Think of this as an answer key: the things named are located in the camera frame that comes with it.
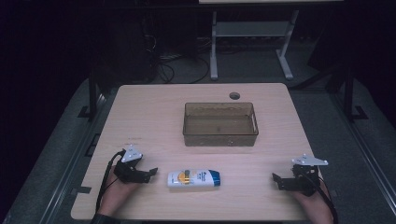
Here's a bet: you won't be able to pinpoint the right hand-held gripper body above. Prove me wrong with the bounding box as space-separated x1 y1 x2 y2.
290 153 330 198

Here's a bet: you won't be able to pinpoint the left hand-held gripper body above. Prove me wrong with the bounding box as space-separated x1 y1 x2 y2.
113 144 151 184

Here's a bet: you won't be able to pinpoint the white and blue shampoo bottle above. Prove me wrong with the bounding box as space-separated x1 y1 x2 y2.
166 169 221 189

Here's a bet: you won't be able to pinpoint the translucent brown plastic bin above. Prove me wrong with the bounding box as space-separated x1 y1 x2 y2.
182 102 260 147

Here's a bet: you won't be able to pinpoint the person's left hand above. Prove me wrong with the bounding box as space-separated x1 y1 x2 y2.
98 175 142 217

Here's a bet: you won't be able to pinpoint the person's dark left sleeve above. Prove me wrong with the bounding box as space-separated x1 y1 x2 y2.
91 212 123 224

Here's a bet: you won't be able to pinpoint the white metal stand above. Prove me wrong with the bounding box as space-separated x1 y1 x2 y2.
209 9 301 81

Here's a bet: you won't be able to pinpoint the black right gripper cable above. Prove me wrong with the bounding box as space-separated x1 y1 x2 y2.
301 173 340 224

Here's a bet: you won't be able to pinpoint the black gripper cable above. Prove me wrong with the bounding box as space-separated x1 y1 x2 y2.
301 173 340 224
94 149 126 217

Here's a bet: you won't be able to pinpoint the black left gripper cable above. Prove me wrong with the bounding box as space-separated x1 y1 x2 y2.
94 149 126 217

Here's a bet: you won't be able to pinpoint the black metal post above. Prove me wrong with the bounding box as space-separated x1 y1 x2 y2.
343 66 369 123
78 69 99 121

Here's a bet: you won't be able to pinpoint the black floor cables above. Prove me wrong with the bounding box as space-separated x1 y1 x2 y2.
143 33 211 85

